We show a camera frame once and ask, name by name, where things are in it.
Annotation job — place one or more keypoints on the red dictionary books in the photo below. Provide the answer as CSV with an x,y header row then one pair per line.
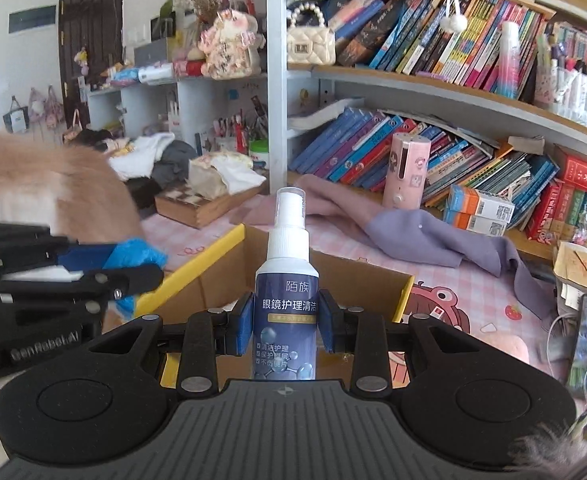
x,y
556,216

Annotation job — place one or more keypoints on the pink doll figurine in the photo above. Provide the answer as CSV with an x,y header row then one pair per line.
x,y
231,46

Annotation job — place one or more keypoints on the pink plush toy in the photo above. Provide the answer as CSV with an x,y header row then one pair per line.
x,y
512,345

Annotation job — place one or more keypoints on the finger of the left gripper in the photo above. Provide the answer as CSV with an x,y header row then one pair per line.
x,y
85,257

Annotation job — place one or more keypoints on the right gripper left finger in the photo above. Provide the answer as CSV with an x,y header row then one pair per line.
x,y
209,334

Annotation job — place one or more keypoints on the wooden chess box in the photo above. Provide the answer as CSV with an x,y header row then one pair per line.
x,y
181,204

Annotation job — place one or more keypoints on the pink cylindrical device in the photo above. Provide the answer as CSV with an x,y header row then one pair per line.
x,y
407,172

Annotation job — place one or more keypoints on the yellow cardboard box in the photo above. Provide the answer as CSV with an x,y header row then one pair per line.
x,y
227,269

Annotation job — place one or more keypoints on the orange white blue boxes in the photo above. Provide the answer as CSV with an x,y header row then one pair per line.
x,y
478,212

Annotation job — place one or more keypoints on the grey wooden bookshelf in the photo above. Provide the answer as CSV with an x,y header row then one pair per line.
x,y
470,107

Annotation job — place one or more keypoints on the white pearl handbag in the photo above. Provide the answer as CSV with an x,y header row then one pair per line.
x,y
310,44

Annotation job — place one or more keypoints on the brown paper envelope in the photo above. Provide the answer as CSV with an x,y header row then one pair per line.
x,y
570,265

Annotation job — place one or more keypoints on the blue white spray bottle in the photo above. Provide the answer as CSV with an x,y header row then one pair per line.
x,y
285,297

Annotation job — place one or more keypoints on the purple pink cloth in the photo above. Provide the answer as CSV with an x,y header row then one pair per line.
x,y
418,237

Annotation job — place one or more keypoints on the tissue pack cloth cover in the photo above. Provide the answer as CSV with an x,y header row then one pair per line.
x,y
221,173

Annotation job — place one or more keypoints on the orange white fluffy cat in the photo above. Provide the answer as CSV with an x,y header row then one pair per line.
x,y
70,189

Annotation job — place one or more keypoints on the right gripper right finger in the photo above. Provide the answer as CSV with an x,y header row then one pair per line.
x,y
360,334

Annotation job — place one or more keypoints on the pink checkered table mat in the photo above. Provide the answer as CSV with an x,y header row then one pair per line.
x,y
466,297

